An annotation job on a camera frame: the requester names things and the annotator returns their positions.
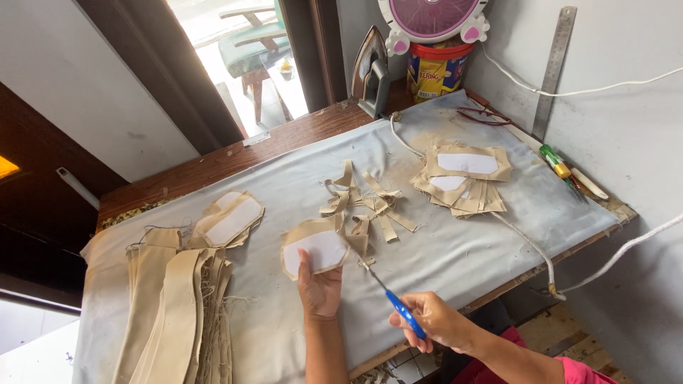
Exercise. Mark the wooden planks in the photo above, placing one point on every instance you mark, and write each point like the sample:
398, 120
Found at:
565, 336

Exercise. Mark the yellow bucket with red lid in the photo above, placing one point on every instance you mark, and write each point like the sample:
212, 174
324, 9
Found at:
435, 72

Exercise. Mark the pink and white fan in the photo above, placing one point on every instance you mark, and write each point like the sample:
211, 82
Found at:
432, 16

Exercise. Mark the small dark scissors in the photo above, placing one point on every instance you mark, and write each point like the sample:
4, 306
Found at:
577, 191

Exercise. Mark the green and yellow tool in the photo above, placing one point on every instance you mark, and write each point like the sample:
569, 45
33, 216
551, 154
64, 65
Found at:
554, 161

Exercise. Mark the wooden chair with green cushion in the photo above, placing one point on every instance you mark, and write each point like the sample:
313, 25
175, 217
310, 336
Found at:
251, 50

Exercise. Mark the white tape piece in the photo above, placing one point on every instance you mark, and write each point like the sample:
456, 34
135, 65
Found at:
256, 139

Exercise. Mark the beige fabric piece white interfacing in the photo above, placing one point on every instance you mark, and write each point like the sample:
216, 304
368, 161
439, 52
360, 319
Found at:
320, 248

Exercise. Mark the metal ruler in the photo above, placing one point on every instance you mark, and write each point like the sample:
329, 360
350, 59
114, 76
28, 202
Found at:
552, 74

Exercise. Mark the pile of beige fabric strips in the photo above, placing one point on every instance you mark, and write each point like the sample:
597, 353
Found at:
373, 205

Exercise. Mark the grey clothes iron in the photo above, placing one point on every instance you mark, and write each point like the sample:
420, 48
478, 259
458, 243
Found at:
371, 80

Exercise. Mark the person's pink clothing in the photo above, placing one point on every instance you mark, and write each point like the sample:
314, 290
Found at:
581, 373

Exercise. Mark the stack of long beige panels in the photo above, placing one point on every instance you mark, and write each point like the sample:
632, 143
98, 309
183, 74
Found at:
170, 309

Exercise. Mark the brown window frame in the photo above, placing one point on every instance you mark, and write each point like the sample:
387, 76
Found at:
160, 58

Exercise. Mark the white pipe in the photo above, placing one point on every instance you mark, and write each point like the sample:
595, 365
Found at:
77, 186

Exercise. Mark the small stack of interfaced cutouts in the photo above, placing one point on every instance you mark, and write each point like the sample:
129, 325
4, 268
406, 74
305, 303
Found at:
230, 221

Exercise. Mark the grey ironing cloth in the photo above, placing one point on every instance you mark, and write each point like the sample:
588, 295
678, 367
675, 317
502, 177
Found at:
453, 250

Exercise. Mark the person's right hand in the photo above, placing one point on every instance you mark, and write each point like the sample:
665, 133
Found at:
440, 320

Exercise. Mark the red eyeglasses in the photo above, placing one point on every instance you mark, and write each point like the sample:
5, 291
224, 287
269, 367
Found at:
483, 116

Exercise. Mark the large stack of interfaced cutouts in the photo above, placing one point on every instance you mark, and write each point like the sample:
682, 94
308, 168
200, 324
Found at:
464, 178

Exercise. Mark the person's left hand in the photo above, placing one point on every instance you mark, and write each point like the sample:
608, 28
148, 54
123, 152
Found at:
320, 293

